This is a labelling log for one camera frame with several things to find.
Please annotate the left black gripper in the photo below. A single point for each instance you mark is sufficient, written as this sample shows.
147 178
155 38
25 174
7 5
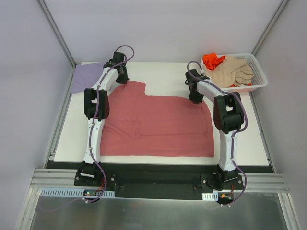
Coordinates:
122 78

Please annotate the aluminium front rail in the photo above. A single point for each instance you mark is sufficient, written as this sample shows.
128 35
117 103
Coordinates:
256 182

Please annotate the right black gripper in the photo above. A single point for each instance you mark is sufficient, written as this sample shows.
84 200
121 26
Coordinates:
195 97

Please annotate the left aluminium frame post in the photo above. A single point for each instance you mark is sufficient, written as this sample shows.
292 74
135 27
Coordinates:
56 32

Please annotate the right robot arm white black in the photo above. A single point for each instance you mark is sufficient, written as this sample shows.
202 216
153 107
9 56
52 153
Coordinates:
228 116

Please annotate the folded purple t shirt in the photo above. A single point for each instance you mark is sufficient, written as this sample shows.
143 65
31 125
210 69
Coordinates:
86 76

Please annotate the aluminium frame post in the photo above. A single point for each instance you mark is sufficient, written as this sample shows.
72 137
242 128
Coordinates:
270 25
56 32

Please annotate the pink t shirt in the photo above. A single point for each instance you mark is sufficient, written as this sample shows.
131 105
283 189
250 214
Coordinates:
160 126

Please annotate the right white cable duct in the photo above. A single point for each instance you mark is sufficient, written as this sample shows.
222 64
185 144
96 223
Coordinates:
215 196

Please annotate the orange t shirt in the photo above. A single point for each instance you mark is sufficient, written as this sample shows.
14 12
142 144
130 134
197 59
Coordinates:
211 61

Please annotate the beige t shirt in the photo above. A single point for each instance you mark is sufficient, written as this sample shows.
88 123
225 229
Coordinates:
229 71

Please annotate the white plastic basket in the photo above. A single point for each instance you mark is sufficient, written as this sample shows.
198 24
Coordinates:
259 79

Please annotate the white cable duct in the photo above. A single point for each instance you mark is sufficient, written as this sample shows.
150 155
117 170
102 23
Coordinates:
215 196
76 193

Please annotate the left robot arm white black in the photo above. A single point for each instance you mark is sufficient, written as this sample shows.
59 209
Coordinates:
96 110

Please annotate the right aluminium frame post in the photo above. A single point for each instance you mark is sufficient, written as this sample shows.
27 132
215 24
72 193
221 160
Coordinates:
270 25

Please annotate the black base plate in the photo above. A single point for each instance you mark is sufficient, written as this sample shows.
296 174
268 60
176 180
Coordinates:
179 192

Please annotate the left white cable duct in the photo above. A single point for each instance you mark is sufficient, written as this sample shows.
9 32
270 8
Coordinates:
76 193

